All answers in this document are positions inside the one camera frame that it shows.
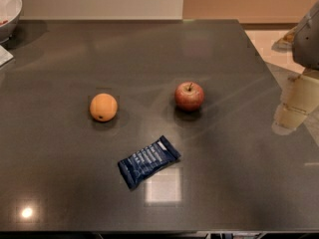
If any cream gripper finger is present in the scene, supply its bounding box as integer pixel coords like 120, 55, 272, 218
272, 69, 319, 135

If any red apple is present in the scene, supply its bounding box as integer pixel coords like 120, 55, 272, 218
174, 82, 204, 112

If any dark blue snack packet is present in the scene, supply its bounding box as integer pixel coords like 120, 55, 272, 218
118, 135, 180, 189

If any orange fruit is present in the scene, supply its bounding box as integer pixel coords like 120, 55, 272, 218
90, 94, 118, 122

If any white bowl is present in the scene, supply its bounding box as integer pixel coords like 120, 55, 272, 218
0, 0, 23, 43

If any white paper sheet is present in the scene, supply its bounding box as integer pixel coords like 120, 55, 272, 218
0, 45, 14, 67

